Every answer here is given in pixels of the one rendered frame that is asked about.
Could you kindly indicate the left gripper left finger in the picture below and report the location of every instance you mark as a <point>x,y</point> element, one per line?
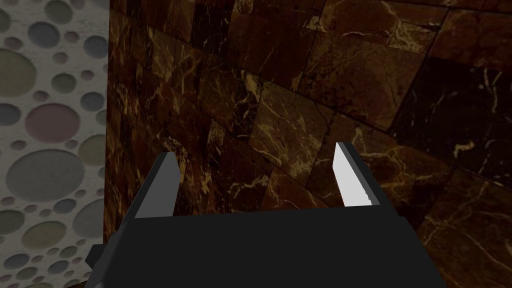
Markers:
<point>160,188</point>

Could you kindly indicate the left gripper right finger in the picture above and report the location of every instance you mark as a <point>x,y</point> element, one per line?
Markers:
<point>354,180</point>

